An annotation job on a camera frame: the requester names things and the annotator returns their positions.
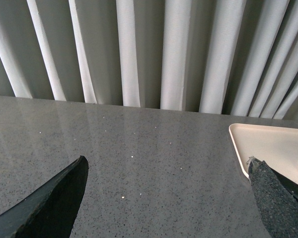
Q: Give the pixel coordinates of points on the pale pink rectangular tray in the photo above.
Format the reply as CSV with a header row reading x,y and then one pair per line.
x,y
277,146

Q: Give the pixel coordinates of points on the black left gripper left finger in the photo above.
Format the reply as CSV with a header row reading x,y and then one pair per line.
x,y
51,210

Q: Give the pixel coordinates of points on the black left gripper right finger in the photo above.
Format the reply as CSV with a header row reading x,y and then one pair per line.
x,y
276,199

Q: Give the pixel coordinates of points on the white pleated curtain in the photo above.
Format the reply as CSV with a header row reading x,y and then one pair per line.
x,y
233,57

